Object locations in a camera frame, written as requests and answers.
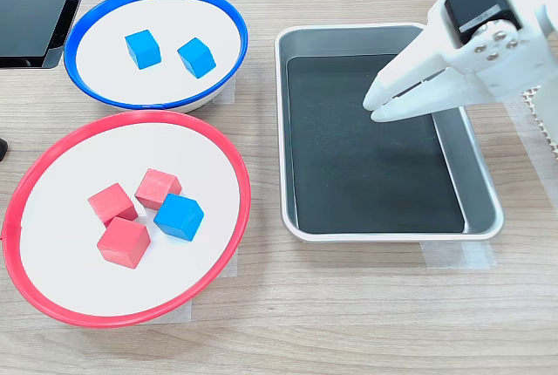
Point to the black electronic device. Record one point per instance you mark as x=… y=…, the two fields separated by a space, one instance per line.
x=30 y=13

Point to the blue cube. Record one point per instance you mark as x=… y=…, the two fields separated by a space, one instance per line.
x=197 y=57
x=178 y=218
x=143 y=49

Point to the black tray mat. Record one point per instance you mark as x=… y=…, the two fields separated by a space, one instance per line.
x=349 y=152

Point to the clear tape sheet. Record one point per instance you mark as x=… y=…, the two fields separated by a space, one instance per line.
x=534 y=165

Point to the steel tray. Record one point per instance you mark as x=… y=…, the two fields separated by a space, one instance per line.
x=479 y=200

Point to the red cube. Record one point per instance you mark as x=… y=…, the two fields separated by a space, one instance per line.
x=152 y=187
x=124 y=242
x=111 y=202

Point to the clear tape strip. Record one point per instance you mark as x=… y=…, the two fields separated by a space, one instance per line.
x=229 y=91
x=231 y=268
x=457 y=255
x=178 y=311

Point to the red-rimmed white plate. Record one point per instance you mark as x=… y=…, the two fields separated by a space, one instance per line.
x=65 y=270

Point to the blue-rimmed white plate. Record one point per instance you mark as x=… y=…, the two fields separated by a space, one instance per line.
x=109 y=83

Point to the small black object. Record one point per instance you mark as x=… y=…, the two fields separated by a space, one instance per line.
x=3 y=150

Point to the pale perforated base plate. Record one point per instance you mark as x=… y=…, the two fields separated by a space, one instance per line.
x=545 y=109

